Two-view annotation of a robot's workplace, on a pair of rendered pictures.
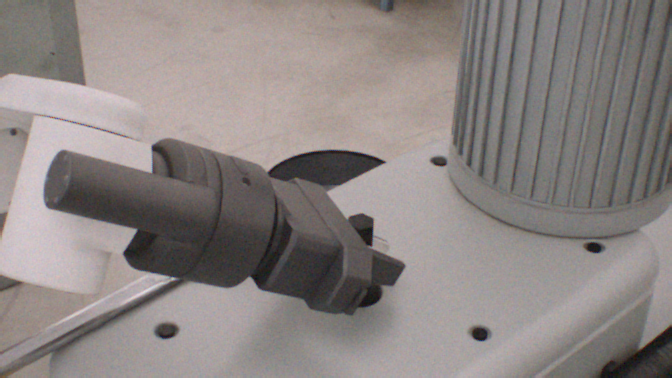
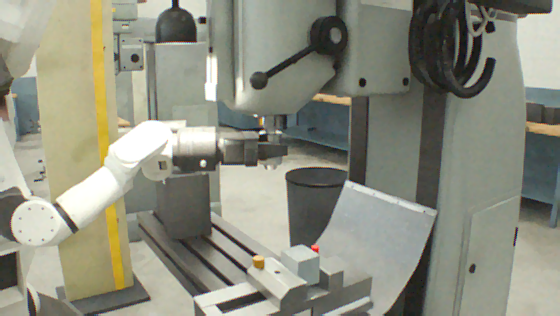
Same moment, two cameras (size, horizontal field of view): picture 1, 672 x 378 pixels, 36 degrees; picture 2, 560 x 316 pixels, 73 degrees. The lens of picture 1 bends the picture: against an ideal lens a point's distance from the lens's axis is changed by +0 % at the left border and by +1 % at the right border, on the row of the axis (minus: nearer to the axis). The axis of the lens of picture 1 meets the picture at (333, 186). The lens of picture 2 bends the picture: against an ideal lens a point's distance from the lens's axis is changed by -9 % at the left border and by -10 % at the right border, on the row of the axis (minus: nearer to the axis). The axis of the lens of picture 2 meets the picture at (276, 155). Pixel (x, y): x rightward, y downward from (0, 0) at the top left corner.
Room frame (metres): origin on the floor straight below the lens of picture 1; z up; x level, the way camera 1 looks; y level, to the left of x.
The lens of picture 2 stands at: (-0.21, -0.17, 1.41)
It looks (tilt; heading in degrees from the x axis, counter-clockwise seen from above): 13 degrees down; 9
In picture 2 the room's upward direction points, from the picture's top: straight up
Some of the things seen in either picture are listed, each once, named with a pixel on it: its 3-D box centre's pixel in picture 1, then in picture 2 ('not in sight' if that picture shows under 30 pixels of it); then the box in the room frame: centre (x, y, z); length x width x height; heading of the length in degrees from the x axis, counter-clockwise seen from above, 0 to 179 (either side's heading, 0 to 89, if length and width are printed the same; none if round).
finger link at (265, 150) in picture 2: not in sight; (272, 151); (0.57, -0.03, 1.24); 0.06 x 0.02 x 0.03; 108
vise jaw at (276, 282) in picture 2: not in sight; (275, 281); (0.49, -0.05, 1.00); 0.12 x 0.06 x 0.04; 41
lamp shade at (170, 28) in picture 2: not in sight; (175, 25); (0.48, 0.12, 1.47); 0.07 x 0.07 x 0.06
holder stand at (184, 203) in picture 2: not in sight; (181, 193); (0.94, 0.32, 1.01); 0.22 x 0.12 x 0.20; 35
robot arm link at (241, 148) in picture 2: not in sight; (224, 149); (0.57, 0.07, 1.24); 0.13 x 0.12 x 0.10; 18
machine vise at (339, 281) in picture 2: not in sight; (286, 293); (0.51, -0.07, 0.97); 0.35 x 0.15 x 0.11; 131
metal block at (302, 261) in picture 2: not in sight; (299, 266); (0.53, -0.09, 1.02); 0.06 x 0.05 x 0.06; 41
